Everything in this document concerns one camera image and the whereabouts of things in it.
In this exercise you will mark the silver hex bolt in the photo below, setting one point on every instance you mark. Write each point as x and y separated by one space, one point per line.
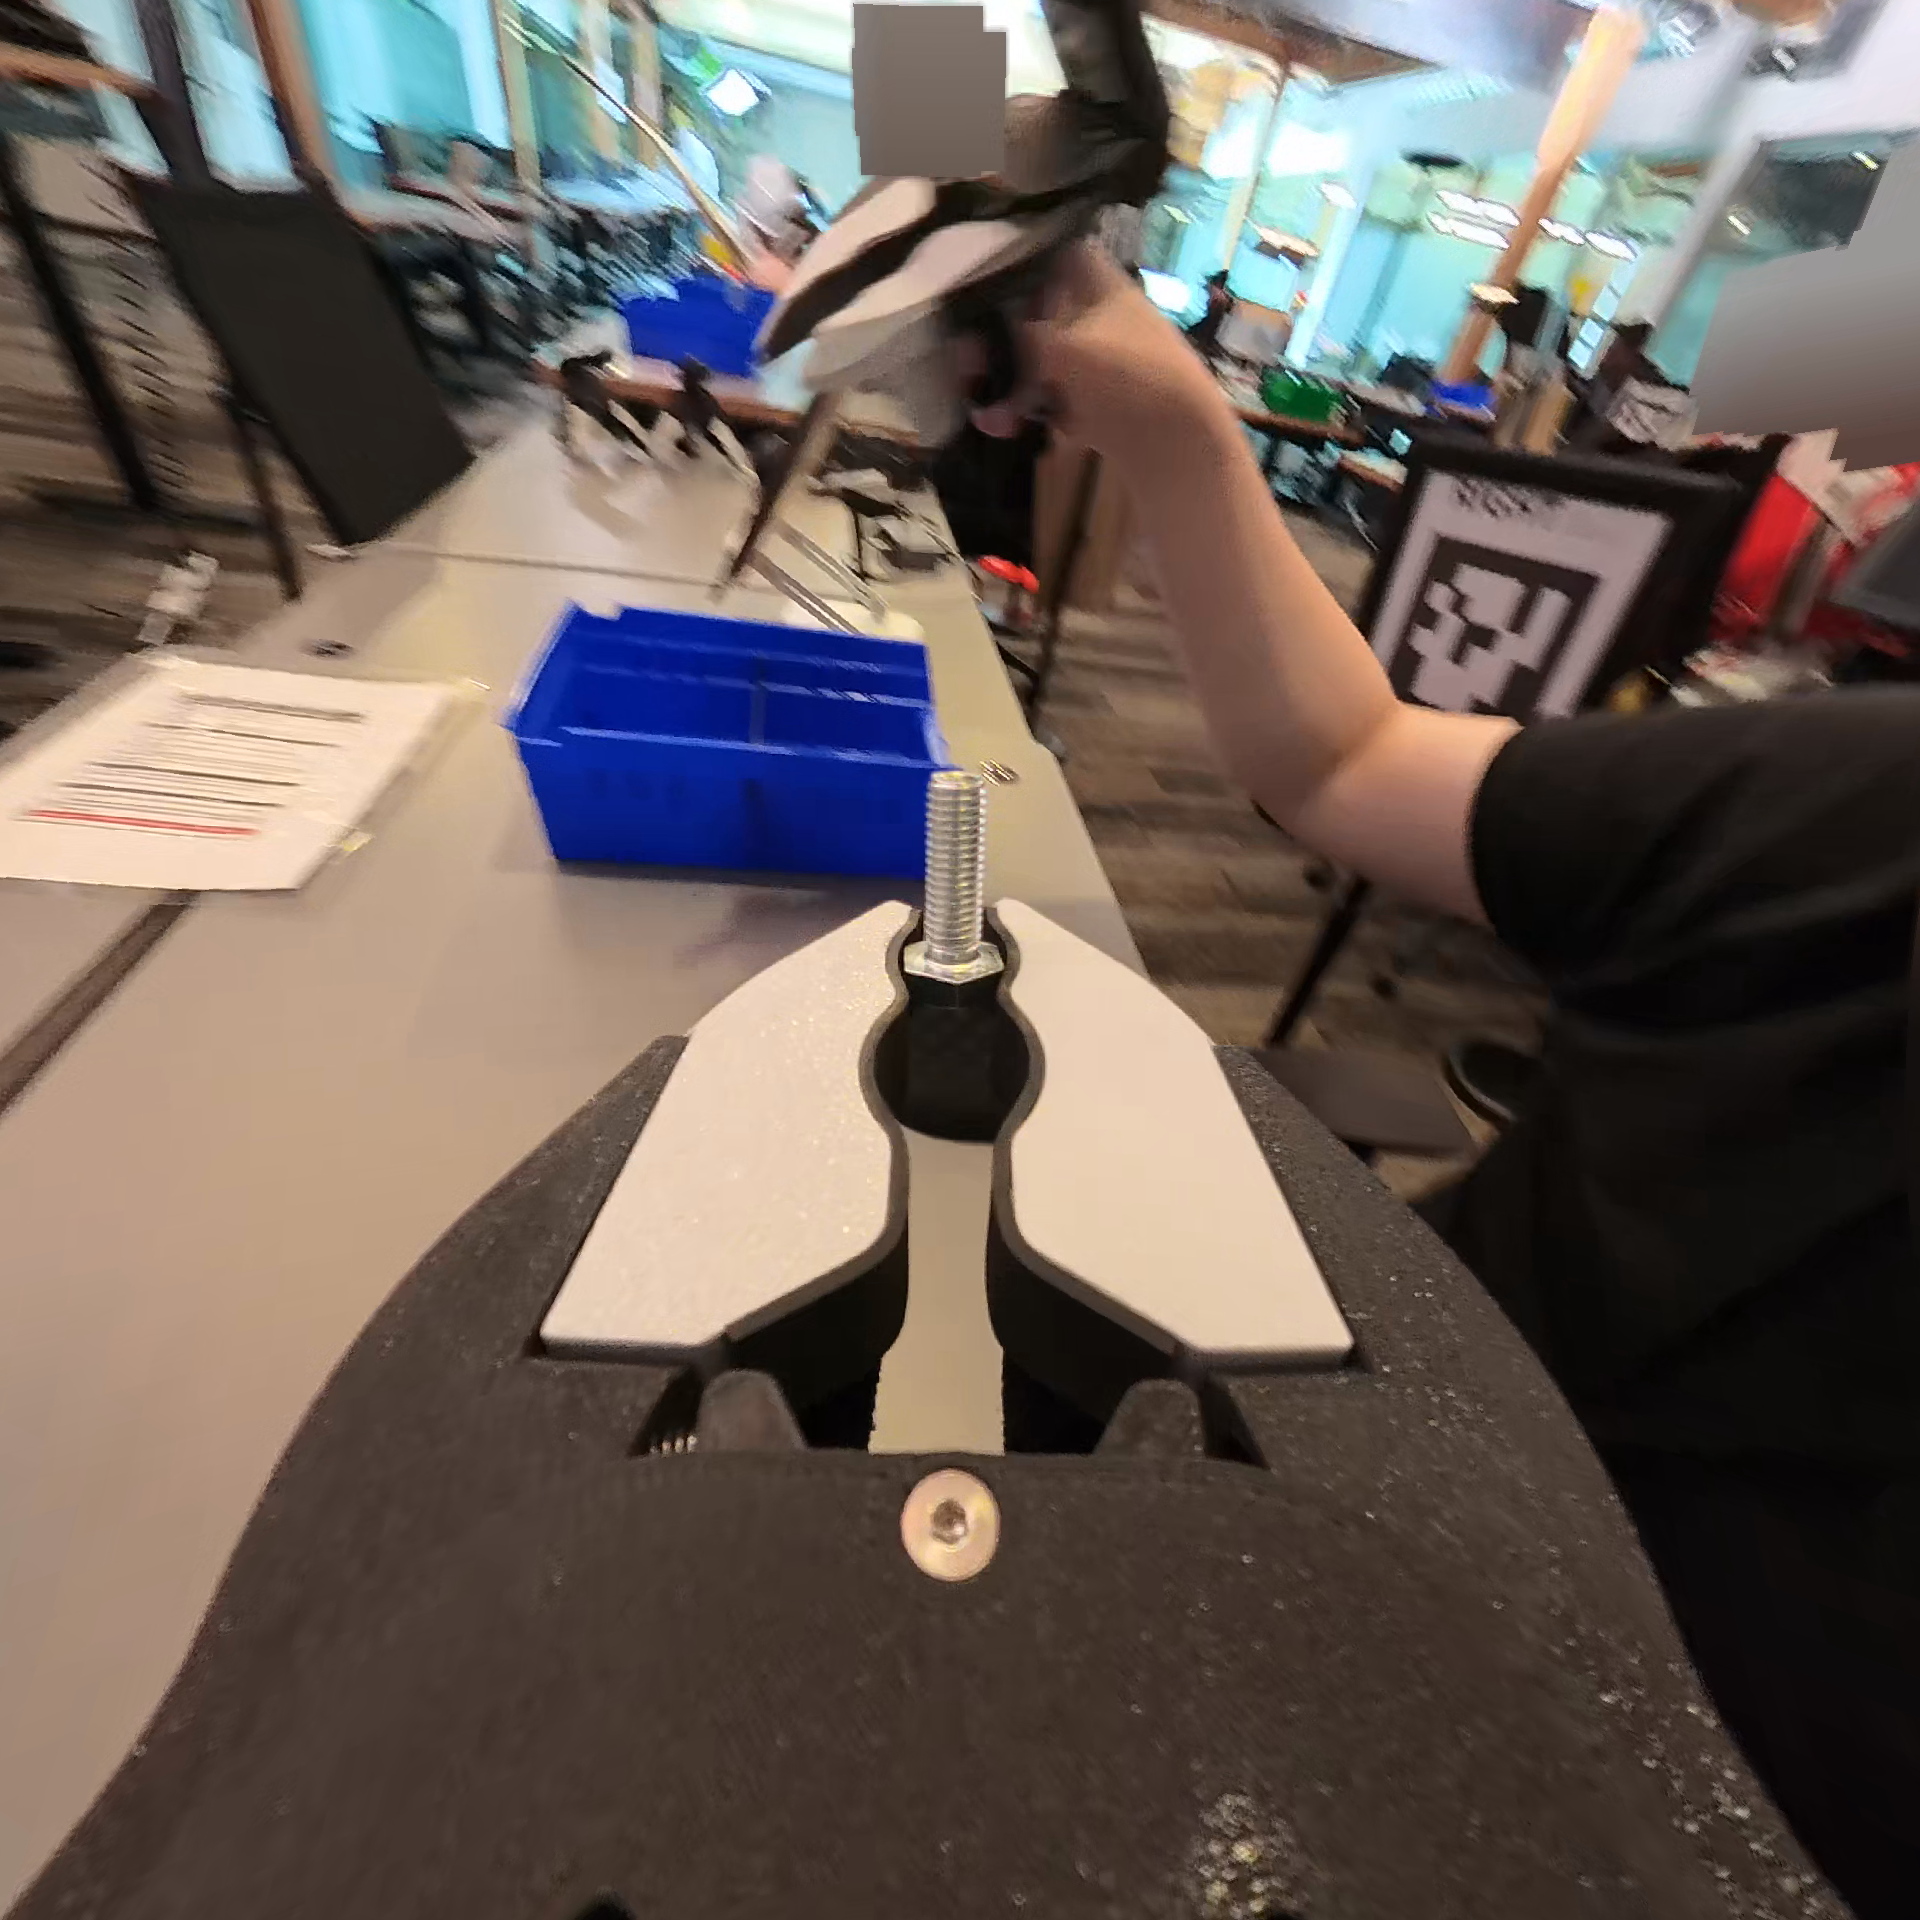
956 870

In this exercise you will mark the person's right hand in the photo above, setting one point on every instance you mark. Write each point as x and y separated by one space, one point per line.
1122 357

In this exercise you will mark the green bin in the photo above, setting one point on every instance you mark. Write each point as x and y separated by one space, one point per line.
1305 399

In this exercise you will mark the small blue storage bin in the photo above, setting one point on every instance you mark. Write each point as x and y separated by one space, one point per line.
695 330

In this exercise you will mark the red cabinet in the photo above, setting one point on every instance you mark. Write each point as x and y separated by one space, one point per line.
1784 535

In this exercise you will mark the black white marker board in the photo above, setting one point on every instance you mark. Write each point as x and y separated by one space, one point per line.
1500 602

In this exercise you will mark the wooden post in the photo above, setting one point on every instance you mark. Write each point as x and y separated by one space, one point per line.
1576 195

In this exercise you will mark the person's right forearm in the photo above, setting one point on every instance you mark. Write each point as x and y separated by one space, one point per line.
1273 645

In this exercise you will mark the black standing panel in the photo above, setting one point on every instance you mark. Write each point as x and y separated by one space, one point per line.
319 375

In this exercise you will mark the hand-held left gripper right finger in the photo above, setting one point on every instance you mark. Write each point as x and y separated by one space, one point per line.
1167 1188

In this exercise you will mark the red stool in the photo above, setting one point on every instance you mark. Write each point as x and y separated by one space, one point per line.
1009 578

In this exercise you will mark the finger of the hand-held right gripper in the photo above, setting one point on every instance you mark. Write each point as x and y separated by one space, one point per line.
876 224
903 357

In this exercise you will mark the metal rod stand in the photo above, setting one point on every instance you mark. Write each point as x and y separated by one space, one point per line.
781 499

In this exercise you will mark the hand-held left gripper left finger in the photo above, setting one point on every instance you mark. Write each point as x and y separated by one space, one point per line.
737 1166

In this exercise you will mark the black and white tabletop device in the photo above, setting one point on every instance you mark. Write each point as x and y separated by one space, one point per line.
718 420
612 415

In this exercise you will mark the person's black clothing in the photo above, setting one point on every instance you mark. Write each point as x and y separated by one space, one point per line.
1727 1049

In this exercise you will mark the blue divided plastic bin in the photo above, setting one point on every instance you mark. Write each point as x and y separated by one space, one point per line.
722 811

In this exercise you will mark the printed paper sheet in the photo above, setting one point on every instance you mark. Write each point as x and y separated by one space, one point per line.
191 784

